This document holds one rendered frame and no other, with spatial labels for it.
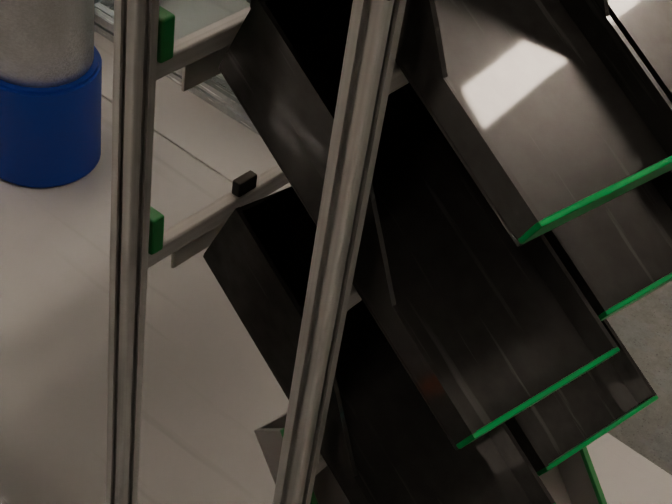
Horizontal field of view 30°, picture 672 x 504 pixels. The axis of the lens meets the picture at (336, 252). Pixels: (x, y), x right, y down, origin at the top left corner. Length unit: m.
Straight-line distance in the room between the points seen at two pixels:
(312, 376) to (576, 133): 0.22
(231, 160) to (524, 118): 1.07
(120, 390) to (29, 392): 0.45
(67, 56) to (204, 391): 0.44
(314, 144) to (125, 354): 0.27
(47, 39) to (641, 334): 1.76
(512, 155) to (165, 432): 0.78
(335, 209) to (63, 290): 0.85
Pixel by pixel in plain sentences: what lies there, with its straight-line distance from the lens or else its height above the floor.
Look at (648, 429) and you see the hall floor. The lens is 2.73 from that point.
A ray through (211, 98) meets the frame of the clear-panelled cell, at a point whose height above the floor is 0.87.
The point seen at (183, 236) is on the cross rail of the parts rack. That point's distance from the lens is 0.91.
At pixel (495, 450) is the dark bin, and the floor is 1.21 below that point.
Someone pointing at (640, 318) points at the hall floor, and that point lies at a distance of 2.96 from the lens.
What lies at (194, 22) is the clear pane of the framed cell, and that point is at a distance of 1.81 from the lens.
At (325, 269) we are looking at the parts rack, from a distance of 0.73.
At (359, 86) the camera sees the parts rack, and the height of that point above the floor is 1.55.
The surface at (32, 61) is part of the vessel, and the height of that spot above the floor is 1.05.
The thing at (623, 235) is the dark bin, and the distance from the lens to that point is 0.90.
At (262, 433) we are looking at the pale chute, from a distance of 0.94.
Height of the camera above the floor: 1.91
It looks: 41 degrees down
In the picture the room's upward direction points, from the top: 10 degrees clockwise
